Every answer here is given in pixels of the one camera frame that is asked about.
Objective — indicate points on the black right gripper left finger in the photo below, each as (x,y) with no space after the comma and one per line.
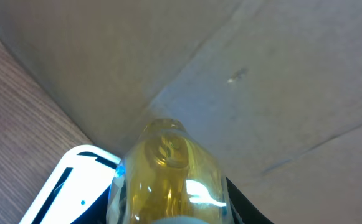
(96,213)

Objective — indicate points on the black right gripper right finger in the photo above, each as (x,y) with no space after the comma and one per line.
(243,211)

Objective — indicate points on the yellow bottle with silver cap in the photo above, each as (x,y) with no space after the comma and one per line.
(167,177)

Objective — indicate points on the white barcode scanner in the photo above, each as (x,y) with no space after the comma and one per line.
(81,176)

